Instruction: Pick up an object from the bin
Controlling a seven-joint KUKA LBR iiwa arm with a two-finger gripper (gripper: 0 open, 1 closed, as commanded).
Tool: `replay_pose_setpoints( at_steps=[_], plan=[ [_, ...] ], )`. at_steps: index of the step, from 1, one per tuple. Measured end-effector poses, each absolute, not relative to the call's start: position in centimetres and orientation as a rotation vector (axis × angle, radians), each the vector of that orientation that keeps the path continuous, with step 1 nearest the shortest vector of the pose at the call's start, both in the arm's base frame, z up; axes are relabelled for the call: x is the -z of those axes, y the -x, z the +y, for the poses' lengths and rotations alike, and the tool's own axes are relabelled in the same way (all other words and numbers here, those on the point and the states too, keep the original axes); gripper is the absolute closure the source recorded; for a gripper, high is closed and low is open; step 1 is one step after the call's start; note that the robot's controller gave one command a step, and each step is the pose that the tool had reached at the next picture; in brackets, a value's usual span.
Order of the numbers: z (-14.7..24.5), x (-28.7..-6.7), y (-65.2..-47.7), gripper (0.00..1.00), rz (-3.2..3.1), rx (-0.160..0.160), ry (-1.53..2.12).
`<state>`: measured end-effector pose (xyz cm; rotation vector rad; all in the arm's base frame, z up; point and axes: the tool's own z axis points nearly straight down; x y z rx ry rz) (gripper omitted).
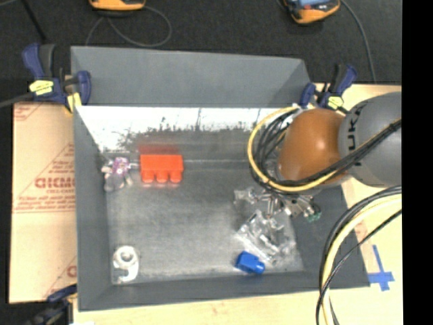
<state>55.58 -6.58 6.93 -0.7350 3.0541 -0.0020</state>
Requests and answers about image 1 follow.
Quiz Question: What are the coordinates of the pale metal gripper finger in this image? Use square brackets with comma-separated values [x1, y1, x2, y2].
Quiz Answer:
[233, 187, 269, 205]
[249, 209, 282, 230]

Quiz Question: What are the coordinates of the clear plastic packet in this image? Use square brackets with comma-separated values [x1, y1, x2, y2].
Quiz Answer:
[233, 215, 299, 267]

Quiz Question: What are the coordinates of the blue block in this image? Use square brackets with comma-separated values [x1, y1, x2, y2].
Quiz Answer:
[235, 251, 266, 276]

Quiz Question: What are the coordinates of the grey metal bin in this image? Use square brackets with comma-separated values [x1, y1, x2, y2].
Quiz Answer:
[70, 45, 370, 311]

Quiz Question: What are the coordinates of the red toy building block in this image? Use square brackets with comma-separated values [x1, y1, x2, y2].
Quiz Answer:
[139, 153, 185, 185]

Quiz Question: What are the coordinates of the purple and grey toy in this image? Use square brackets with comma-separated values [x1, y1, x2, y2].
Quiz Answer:
[101, 156, 139, 192]

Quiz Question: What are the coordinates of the brown cardboard board, red print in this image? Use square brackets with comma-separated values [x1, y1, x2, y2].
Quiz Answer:
[8, 102, 79, 304]

